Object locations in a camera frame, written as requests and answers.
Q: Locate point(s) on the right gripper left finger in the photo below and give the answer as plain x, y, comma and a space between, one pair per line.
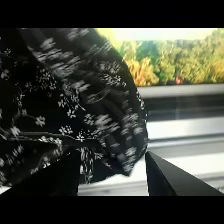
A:
50, 181

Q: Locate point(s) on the black floral shirt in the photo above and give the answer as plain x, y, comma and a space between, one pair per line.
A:
66, 100

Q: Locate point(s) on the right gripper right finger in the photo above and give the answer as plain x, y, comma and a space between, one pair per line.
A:
166, 181

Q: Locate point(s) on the silver frame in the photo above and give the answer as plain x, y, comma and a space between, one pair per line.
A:
186, 133

